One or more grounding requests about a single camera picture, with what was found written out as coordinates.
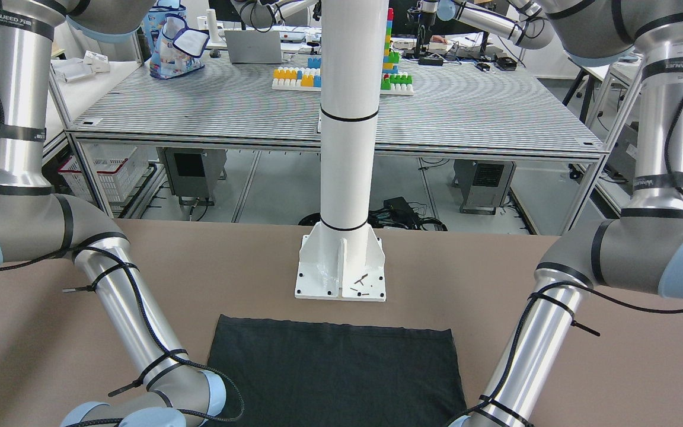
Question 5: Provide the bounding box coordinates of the black printed t-shirt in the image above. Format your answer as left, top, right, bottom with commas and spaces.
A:
208, 316, 467, 426

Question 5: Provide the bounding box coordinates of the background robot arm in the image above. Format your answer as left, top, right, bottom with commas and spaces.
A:
414, 1, 554, 58

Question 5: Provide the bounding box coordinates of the colourful toy block set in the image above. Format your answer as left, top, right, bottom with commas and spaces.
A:
272, 1, 415, 99

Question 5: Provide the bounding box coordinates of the striped background table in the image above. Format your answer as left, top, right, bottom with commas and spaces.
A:
64, 50, 610, 238

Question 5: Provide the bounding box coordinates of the silver laptop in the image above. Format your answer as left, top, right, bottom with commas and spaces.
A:
224, 30, 283, 65

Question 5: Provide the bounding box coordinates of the white plastic crate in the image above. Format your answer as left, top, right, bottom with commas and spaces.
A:
58, 144, 148, 203

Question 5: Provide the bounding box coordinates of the blue white plastic bag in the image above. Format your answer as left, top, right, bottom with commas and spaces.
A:
142, 1, 209, 80

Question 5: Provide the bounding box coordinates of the brown table mat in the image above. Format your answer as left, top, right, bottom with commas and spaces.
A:
0, 219, 683, 426

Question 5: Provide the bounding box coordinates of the white camera pole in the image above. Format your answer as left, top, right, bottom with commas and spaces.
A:
294, 0, 387, 303

